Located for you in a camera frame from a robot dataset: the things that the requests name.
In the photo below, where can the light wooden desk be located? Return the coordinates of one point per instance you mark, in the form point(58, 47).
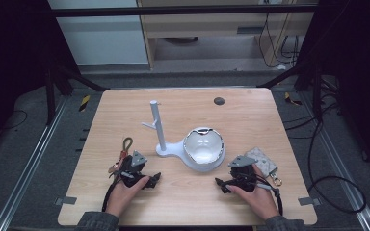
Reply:
point(205, 22)

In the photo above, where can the yellow black tape strip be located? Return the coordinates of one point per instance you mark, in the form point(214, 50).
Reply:
point(291, 99)
point(84, 102)

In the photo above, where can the black metal stand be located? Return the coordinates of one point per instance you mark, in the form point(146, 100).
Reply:
point(49, 96)
point(316, 93)

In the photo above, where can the black curtain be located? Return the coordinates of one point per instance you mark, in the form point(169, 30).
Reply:
point(356, 64)
point(13, 64)

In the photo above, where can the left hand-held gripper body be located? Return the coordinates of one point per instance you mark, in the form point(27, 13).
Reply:
point(138, 159)

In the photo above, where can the dark round table grommet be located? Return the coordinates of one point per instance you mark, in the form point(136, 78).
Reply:
point(219, 101)

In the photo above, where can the person's right hand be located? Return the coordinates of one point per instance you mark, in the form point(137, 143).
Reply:
point(258, 199)

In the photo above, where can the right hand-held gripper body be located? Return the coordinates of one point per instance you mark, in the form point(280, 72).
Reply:
point(242, 161)

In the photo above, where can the grey cloth item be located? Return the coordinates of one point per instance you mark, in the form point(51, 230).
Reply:
point(263, 162)

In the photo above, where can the white cabinet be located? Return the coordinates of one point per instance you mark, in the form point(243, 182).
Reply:
point(102, 41)

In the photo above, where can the aluminium floor rail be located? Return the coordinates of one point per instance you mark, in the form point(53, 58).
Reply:
point(343, 166)
point(29, 166)

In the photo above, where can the grey metal table bracket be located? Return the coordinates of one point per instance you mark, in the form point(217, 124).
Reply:
point(66, 200)
point(309, 201)

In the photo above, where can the person's left hand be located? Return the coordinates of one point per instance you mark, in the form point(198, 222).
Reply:
point(122, 195)

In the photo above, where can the black horizontal frame bar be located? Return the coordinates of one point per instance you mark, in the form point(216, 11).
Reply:
point(173, 11)

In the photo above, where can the white hook stand with bowl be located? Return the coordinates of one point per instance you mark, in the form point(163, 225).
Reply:
point(202, 150)

